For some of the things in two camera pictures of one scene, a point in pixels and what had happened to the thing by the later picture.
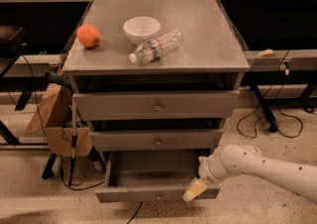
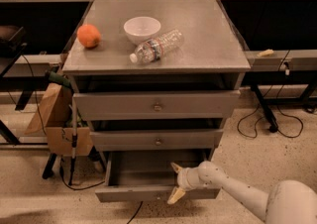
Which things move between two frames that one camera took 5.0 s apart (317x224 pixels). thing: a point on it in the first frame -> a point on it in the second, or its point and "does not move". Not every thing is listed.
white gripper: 209,170 -> 183,179
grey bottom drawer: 152,176 does not move
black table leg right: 273,124 does not move
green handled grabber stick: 64,82 does not move
